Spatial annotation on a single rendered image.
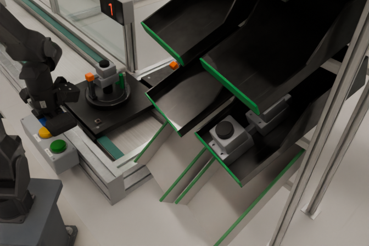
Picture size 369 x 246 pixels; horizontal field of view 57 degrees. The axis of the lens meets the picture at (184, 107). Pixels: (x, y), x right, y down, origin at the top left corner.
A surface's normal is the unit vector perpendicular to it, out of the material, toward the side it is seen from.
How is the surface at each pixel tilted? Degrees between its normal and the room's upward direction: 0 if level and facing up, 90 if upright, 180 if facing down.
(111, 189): 90
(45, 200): 0
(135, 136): 0
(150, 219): 0
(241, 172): 25
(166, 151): 45
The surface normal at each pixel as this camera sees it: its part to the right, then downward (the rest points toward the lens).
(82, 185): 0.04, -0.75
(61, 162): 0.67, 0.51
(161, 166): -0.57, -0.30
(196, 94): -0.33, -0.55
